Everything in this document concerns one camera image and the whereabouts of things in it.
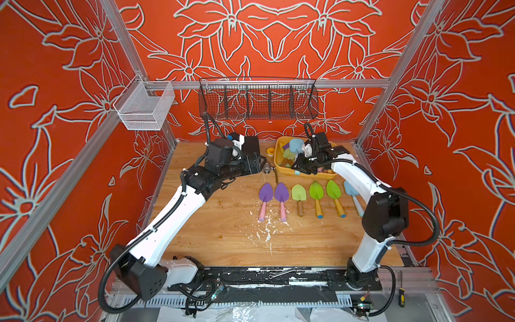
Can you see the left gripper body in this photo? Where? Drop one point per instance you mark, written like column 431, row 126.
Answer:
column 245, row 168

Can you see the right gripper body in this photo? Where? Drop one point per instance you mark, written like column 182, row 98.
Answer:
column 311, row 164

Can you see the purple shovel pink handle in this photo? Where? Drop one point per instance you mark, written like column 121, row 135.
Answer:
column 266, row 195
column 282, row 195

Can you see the green shovel yellow handle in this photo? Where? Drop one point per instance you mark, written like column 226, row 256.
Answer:
column 316, row 192
column 334, row 192

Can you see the light green shovel wooden handle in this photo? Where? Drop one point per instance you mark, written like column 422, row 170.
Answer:
column 299, row 195

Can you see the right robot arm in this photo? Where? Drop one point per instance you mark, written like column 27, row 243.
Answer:
column 385, row 217

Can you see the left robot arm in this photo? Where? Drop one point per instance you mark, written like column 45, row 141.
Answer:
column 137, row 264

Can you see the black plastic tool case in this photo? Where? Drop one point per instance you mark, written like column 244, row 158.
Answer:
column 251, row 145

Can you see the yellow tape roll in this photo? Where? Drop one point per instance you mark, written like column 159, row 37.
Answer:
column 270, row 152

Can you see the yellow black screwdriver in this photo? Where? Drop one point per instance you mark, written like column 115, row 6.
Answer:
column 401, row 297

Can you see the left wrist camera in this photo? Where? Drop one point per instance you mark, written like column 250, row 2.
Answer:
column 223, row 152

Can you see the black wire wall basket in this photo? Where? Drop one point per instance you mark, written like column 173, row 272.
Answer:
column 242, row 98

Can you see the clear plastic wall bin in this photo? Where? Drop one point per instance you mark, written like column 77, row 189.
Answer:
column 144, row 105

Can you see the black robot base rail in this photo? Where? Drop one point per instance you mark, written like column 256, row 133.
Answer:
column 275, row 276

